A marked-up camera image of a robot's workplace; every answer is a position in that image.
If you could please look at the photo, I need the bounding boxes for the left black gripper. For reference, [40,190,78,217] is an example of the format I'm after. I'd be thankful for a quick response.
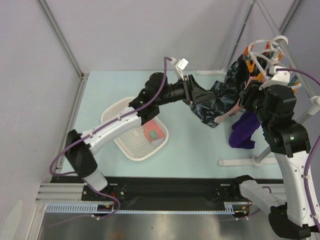
[155,75,215,107]

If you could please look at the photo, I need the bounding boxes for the white round clip hanger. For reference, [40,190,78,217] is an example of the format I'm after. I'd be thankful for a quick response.
[243,35,302,93]

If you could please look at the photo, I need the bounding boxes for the pink green patterned sock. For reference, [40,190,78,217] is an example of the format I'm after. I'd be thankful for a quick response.
[142,120,166,146]

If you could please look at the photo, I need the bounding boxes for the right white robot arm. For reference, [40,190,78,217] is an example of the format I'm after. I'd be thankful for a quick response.
[230,80,320,240]

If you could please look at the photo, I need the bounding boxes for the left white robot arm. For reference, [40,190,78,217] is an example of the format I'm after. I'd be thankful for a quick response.
[64,72,215,200]

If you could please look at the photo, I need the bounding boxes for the dark patterned cloth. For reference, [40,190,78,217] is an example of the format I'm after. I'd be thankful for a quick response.
[189,54,250,128]

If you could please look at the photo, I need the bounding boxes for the purple cloth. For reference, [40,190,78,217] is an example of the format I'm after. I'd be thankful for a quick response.
[228,111,260,150]

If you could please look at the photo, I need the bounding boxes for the white perforated plastic basket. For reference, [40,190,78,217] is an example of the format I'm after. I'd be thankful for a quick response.
[100,96,170,162]

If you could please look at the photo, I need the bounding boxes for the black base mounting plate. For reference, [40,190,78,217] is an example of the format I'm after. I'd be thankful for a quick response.
[49,176,251,211]

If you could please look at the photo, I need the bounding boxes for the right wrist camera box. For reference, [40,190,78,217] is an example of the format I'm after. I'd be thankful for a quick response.
[259,66,290,90]

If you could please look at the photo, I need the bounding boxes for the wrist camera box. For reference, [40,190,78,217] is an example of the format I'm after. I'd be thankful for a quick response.
[259,66,290,90]
[174,58,189,79]

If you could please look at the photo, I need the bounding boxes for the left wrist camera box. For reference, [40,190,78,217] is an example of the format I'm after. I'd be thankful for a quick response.
[174,58,189,79]

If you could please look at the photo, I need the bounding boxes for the grey drying rack frame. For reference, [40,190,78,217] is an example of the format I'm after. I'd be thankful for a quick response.
[196,0,320,168]

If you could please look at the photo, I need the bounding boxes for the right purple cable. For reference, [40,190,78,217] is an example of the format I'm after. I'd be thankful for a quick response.
[236,66,320,221]

